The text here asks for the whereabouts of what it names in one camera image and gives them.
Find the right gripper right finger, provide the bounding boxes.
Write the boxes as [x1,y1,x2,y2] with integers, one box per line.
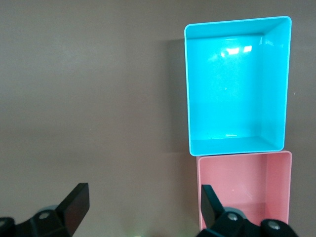
[196,184,298,237]

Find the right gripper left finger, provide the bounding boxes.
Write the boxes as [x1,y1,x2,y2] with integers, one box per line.
[0,182,89,237]

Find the pink plastic bin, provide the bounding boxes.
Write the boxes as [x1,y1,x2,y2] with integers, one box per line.
[197,151,293,232]

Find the blue plastic bin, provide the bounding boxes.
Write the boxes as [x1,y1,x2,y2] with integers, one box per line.
[184,16,292,157]

